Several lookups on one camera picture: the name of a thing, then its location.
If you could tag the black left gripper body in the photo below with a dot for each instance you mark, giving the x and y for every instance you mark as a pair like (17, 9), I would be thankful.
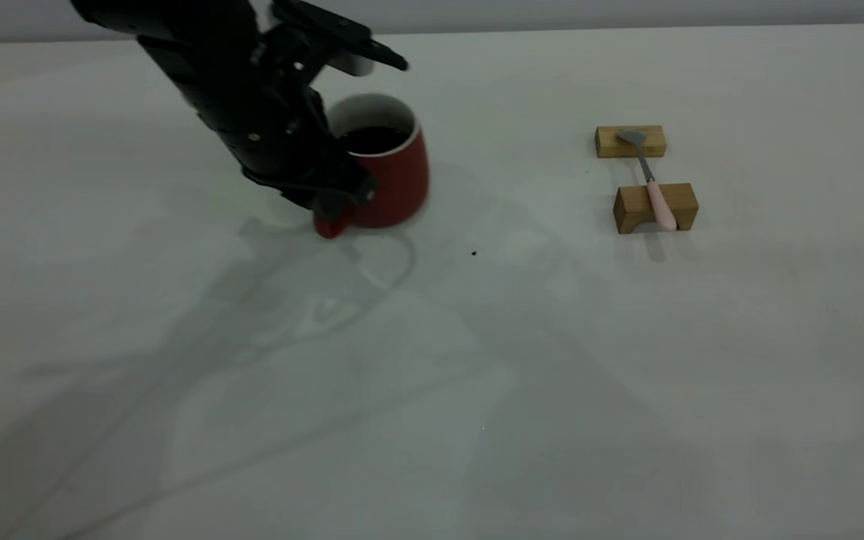
(282, 142)

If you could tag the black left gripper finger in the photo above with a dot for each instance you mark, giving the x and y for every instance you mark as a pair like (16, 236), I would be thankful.
(329, 204)
(364, 189)

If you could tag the red ceramic cup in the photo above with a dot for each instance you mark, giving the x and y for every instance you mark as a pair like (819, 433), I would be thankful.
(402, 180)

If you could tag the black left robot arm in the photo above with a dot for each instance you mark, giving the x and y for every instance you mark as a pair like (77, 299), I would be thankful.
(199, 52)

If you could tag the flat rectangular wooden block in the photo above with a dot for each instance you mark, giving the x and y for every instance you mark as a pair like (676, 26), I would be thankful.
(608, 144)

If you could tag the arched wooden block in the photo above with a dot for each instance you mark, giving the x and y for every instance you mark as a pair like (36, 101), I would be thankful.
(633, 202)

